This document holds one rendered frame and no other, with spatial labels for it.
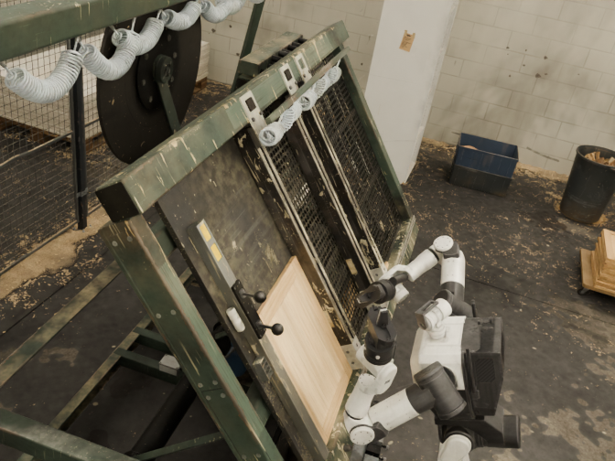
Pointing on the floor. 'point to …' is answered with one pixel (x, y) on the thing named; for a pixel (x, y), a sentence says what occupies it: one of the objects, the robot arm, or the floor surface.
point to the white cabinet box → (407, 74)
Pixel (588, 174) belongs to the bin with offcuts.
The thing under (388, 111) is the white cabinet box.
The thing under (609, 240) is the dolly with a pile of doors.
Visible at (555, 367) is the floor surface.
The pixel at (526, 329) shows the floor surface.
